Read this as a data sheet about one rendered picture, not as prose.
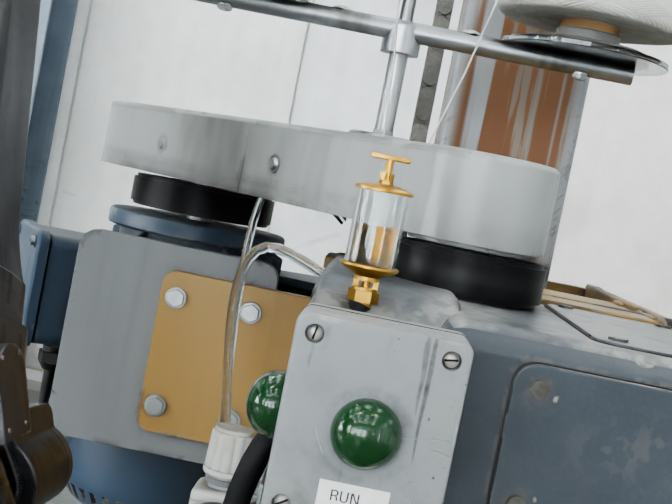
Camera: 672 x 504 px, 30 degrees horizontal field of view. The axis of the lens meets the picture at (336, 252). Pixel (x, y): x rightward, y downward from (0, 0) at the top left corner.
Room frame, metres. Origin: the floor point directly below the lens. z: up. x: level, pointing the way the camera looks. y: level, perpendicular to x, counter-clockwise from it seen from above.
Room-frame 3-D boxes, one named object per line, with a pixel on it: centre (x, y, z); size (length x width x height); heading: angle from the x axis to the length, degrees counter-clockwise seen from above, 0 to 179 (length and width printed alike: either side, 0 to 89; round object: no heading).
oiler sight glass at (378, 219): (0.60, -0.02, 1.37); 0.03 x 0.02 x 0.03; 88
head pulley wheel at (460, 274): (0.72, -0.08, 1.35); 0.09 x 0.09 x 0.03
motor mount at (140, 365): (0.97, 0.05, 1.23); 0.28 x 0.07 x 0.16; 88
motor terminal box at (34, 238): (1.02, 0.21, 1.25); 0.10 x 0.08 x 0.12; 23
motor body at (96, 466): (1.06, 0.12, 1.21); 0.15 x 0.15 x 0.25
